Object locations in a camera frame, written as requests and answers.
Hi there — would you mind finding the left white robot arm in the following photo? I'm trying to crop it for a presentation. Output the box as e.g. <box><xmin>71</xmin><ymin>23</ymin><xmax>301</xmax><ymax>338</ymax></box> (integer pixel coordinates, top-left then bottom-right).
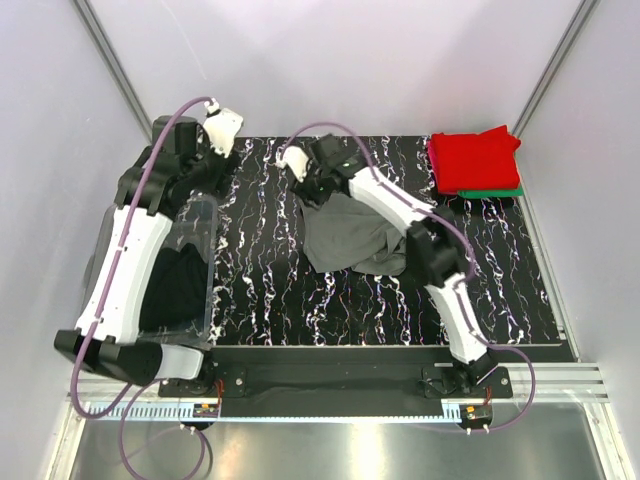
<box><xmin>54</xmin><ymin>107</ymin><xmax>244</xmax><ymax>396</ymax></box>

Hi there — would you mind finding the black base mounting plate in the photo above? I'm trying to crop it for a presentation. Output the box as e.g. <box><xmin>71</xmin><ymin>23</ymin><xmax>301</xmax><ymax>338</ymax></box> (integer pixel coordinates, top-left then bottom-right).
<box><xmin>170</xmin><ymin>346</ymin><xmax>513</xmax><ymax>399</ymax></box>

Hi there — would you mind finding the clear plastic bin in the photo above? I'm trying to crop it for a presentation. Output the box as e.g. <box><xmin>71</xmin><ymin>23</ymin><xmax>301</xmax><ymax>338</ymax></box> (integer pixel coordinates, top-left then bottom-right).
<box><xmin>75</xmin><ymin>193</ymin><xmax>218</xmax><ymax>346</ymax></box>

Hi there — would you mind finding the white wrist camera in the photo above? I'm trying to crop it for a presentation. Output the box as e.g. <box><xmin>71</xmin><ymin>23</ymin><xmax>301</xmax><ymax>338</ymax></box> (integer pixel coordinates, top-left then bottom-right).
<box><xmin>276</xmin><ymin>146</ymin><xmax>310</xmax><ymax>183</ymax></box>
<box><xmin>203</xmin><ymin>98</ymin><xmax>244</xmax><ymax>158</ymax></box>

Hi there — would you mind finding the red folded t shirt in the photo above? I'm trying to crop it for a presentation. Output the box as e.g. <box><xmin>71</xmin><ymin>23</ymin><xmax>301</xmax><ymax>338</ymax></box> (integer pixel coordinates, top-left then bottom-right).
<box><xmin>427</xmin><ymin>125</ymin><xmax>521</xmax><ymax>193</ymax></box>

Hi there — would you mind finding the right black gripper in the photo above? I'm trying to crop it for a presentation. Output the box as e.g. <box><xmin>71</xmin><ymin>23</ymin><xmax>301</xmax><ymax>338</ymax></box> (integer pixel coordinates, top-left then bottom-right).
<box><xmin>288</xmin><ymin>159</ymin><xmax>331</xmax><ymax>212</ymax></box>

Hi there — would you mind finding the grey t shirt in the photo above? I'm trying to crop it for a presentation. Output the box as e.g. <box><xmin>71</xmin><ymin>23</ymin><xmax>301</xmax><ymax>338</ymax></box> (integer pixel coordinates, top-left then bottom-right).
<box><xmin>301</xmin><ymin>194</ymin><xmax>406</xmax><ymax>276</ymax></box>

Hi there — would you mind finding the green folded t shirt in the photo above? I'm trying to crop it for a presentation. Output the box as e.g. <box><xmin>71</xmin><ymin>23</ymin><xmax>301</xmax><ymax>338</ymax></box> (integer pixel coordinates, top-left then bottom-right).
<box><xmin>458</xmin><ymin>186</ymin><xmax>523</xmax><ymax>200</ymax></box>

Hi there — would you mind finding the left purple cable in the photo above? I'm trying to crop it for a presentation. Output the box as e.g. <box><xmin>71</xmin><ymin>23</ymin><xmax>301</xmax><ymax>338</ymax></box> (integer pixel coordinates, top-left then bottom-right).
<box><xmin>67</xmin><ymin>96</ymin><xmax>217</xmax><ymax>477</ymax></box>

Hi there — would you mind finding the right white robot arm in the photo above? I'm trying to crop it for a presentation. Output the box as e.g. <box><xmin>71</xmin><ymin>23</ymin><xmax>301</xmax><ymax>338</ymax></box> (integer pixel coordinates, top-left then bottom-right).
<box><xmin>279</xmin><ymin>134</ymin><xmax>497</xmax><ymax>397</ymax></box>

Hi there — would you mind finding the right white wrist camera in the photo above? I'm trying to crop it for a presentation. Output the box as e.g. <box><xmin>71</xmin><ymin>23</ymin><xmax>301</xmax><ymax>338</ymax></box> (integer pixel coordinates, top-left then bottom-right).
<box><xmin>276</xmin><ymin>146</ymin><xmax>310</xmax><ymax>183</ymax></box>

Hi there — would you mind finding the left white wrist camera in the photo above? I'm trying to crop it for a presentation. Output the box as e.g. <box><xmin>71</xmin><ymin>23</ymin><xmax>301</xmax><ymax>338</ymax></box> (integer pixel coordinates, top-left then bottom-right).
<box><xmin>203</xmin><ymin>98</ymin><xmax>244</xmax><ymax>158</ymax></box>

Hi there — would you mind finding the white slotted cable duct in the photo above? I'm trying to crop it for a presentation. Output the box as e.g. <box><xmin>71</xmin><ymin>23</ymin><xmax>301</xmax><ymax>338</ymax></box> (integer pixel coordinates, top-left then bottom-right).
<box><xmin>87</xmin><ymin>402</ymin><xmax>466</xmax><ymax>421</ymax></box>

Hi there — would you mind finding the black t shirt in bin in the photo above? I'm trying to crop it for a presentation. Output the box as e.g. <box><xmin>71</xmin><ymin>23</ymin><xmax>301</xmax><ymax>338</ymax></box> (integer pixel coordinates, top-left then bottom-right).
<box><xmin>139</xmin><ymin>244</ymin><xmax>209</xmax><ymax>332</ymax></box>

